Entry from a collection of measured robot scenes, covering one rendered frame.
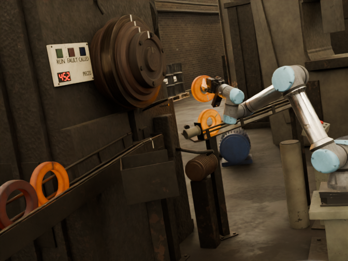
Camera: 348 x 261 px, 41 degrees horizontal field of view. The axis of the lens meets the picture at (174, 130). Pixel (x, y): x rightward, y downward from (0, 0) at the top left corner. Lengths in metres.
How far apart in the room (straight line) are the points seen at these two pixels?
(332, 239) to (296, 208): 0.51
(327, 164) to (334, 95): 2.56
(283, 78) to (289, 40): 2.63
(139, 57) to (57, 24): 0.40
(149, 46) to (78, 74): 0.40
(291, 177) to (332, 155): 0.67
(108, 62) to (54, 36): 0.27
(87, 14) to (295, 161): 1.42
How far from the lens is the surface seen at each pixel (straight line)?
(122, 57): 2.22
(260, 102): 2.49
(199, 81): 2.68
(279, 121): 5.01
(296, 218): 2.87
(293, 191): 2.81
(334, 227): 2.37
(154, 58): 2.33
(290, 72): 2.21
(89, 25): 2.35
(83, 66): 2.23
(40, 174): 1.81
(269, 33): 4.92
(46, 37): 2.11
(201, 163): 2.57
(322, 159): 2.18
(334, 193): 2.32
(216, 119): 2.74
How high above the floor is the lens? 1.09
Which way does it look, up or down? 8 degrees down
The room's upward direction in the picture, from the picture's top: 9 degrees counter-clockwise
